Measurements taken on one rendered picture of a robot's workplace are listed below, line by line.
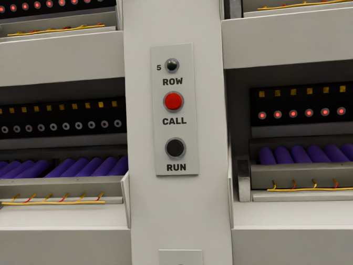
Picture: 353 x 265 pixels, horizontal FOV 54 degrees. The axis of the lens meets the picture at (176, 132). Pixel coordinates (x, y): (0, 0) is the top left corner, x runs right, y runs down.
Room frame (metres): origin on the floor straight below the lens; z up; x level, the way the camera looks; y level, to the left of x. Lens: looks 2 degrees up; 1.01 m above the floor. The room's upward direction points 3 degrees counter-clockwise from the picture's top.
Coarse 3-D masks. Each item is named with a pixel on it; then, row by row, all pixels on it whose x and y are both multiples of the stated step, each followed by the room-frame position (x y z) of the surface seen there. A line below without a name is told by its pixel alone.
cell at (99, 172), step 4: (108, 160) 0.46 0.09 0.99; (112, 160) 0.47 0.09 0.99; (116, 160) 0.47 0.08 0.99; (104, 164) 0.45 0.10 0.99; (108, 164) 0.45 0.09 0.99; (112, 164) 0.46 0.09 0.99; (100, 168) 0.44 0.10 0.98; (104, 168) 0.44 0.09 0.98; (108, 168) 0.44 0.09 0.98; (96, 172) 0.42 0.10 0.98; (100, 172) 0.42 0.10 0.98; (104, 172) 0.43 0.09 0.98; (108, 172) 0.44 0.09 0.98
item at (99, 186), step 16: (96, 176) 0.40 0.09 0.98; (112, 176) 0.40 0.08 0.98; (0, 192) 0.41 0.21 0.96; (16, 192) 0.40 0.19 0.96; (32, 192) 0.40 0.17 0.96; (48, 192) 0.40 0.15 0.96; (64, 192) 0.39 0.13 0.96; (80, 192) 0.39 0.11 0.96; (96, 192) 0.39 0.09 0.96; (112, 192) 0.39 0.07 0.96
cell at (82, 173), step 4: (92, 160) 0.47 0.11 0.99; (96, 160) 0.47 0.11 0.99; (100, 160) 0.47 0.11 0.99; (88, 164) 0.45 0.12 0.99; (92, 164) 0.45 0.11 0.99; (96, 164) 0.46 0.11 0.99; (100, 164) 0.47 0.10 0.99; (84, 168) 0.44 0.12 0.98; (88, 168) 0.44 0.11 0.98; (92, 168) 0.45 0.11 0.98; (96, 168) 0.45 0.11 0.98; (80, 172) 0.43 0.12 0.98; (84, 172) 0.43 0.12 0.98; (88, 172) 0.43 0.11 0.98; (92, 172) 0.44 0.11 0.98; (76, 176) 0.42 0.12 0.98; (80, 176) 0.42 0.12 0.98; (84, 176) 0.42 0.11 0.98; (88, 176) 0.43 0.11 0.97
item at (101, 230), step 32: (128, 192) 0.33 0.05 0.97; (0, 224) 0.36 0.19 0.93; (32, 224) 0.36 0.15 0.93; (64, 224) 0.35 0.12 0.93; (96, 224) 0.34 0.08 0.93; (128, 224) 0.33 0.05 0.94; (0, 256) 0.36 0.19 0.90; (32, 256) 0.36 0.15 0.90; (64, 256) 0.35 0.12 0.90; (96, 256) 0.35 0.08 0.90; (128, 256) 0.34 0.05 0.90
